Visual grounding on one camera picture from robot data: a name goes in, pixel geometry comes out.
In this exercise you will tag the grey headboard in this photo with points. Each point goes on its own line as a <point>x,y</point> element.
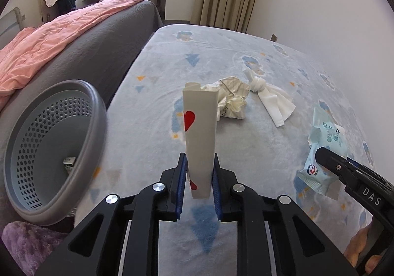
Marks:
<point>9,22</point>

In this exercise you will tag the light blue wipes packet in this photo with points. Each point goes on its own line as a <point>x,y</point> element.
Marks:
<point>323,137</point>

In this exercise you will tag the wall socket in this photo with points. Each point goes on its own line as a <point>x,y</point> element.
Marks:
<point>274,37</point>

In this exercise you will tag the bed with grey sheet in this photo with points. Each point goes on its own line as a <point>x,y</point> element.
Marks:
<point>101,45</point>

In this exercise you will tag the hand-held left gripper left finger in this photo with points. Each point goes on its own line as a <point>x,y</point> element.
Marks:
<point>182,190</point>

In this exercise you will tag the knotted white tissue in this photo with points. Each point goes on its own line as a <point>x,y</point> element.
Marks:
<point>277,103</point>

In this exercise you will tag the crumpled beige paper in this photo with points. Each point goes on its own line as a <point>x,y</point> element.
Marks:
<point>234,91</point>

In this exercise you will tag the white carton with red hearts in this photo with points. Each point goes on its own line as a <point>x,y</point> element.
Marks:
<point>200,140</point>

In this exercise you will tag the purple fluffy rug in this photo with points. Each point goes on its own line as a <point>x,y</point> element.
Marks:
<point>27,248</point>

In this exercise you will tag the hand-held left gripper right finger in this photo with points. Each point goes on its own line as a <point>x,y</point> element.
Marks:
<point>217,196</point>

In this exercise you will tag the pink blanket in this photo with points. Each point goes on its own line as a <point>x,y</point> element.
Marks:
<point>46,45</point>

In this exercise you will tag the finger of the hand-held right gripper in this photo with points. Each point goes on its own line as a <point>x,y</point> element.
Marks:
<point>331,162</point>
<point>357,163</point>

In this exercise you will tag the grey perforated plastic basket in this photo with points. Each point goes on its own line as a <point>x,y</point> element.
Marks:
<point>94,128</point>

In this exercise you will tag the person's right hand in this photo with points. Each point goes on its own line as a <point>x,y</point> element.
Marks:
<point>355,248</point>

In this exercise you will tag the light blue printed blanket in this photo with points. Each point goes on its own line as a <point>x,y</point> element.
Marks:
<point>246,54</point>

